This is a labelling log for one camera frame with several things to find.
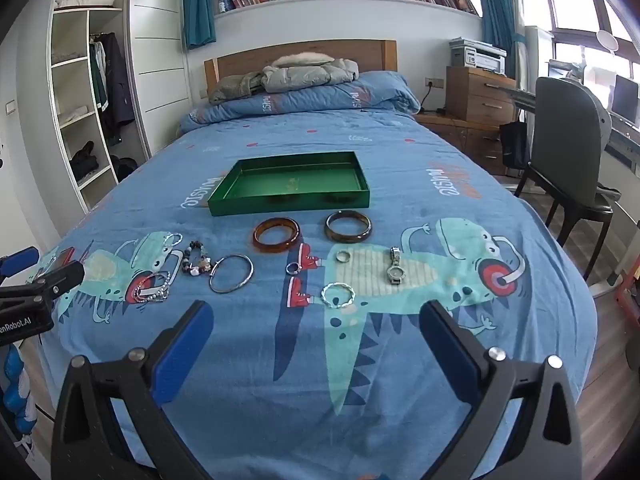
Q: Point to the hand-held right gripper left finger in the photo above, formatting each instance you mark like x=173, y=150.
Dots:
x=182, y=355

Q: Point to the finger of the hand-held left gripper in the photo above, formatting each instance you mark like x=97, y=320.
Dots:
x=20, y=260
x=62, y=277

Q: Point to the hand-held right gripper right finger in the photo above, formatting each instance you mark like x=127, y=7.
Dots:
x=450, y=355

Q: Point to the silver wristwatch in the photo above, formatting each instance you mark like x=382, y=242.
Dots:
x=395, y=273

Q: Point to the thin silver bangle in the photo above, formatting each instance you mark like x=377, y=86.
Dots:
x=250, y=269

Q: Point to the green metal tray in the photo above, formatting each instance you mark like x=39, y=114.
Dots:
x=290, y=180

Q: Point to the person's left hand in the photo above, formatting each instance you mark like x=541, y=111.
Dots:
x=12, y=385

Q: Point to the black folded clothes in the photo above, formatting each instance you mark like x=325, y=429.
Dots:
x=82, y=160

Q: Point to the black bag in wardrobe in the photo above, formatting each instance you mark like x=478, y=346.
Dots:
x=122, y=166

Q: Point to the amber bangle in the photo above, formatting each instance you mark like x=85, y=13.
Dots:
x=275, y=249

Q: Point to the dark brown bangle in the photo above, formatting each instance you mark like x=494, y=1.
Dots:
x=347, y=239

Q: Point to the hanging dark clothes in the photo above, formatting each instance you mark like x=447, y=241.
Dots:
x=112, y=80

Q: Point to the black tote bag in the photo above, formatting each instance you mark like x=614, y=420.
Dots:
x=515, y=145

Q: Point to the low wooden nightstand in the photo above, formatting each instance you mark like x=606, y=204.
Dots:
x=460, y=135

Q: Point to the white wardrobe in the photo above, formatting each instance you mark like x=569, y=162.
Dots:
x=155, y=50

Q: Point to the grey chair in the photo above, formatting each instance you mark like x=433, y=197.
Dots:
x=565, y=130

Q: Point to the olive fleece jacket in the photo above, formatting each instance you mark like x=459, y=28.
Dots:
x=232, y=87

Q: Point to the wooden drawer chest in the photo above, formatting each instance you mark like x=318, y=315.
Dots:
x=480, y=95

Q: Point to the wooden headboard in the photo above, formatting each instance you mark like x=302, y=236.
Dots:
x=250, y=57

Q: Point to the white printer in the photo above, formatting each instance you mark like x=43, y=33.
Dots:
x=477, y=55

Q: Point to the teal curtain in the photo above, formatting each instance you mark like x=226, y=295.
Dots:
x=500, y=15
x=199, y=5

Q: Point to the grey puffer jacket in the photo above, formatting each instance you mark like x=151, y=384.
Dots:
x=310, y=77

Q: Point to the computer monitor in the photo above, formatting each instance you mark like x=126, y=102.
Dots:
x=625, y=100

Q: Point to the wall light switch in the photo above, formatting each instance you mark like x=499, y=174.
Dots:
x=10, y=106

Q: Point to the wall socket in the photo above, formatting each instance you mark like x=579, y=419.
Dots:
x=434, y=81

